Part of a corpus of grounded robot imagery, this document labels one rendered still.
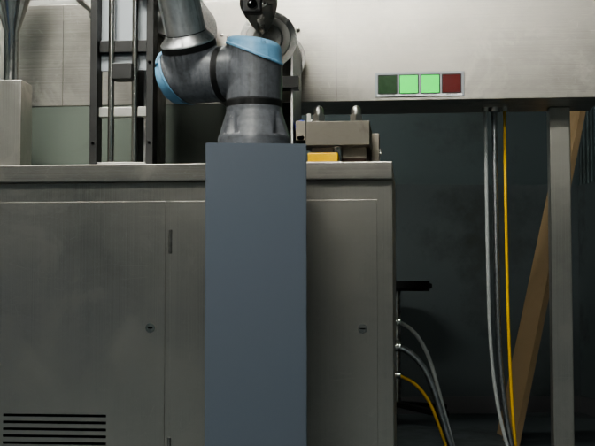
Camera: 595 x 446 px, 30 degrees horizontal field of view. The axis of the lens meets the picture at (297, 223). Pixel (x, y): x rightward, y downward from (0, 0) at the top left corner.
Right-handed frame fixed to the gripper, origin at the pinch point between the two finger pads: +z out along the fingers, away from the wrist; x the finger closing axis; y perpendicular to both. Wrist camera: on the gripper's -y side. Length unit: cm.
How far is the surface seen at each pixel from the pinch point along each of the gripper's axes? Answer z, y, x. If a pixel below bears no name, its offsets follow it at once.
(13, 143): 25, -14, 68
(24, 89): 17, -1, 66
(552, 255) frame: 77, -10, -79
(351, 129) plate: 16.8, -20.0, -22.7
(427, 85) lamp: 33, 16, -42
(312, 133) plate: 17.3, -20.6, -12.7
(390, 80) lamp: 32.3, 17.4, -32.1
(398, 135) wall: 196, 172, -33
